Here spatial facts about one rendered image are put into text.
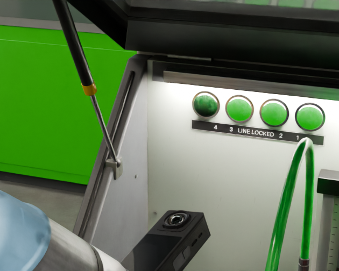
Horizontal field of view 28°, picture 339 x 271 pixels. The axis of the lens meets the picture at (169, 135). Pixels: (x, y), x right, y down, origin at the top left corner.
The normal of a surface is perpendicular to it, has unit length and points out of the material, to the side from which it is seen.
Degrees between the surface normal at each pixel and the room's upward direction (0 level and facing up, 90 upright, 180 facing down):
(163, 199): 90
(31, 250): 72
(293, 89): 90
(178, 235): 18
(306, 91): 90
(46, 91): 90
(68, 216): 0
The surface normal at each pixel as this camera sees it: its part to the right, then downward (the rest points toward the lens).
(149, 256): -0.29, -0.87
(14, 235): 0.84, -0.16
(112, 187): 0.94, 0.13
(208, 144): -0.33, 0.34
